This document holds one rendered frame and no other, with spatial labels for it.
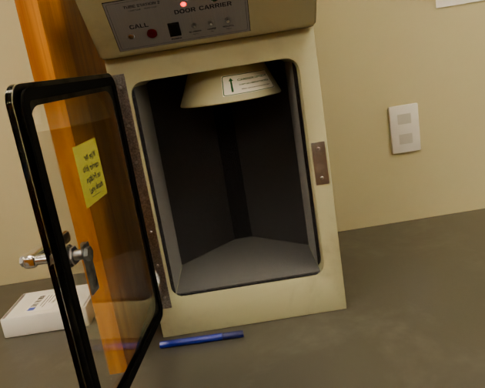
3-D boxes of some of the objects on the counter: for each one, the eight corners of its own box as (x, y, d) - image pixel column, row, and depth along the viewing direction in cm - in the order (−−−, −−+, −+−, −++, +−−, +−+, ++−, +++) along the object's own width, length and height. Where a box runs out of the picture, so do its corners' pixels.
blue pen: (161, 346, 89) (159, 339, 89) (243, 334, 89) (242, 329, 88) (160, 349, 88) (158, 343, 88) (243, 338, 88) (242, 332, 87)
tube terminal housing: (175, 280, 116) (97, -106, 98) (322, 257, 116) (272, -135, 97) (162, 338, 92) (55, -163, 73) (348, 309, 92) (287, -200, 73)
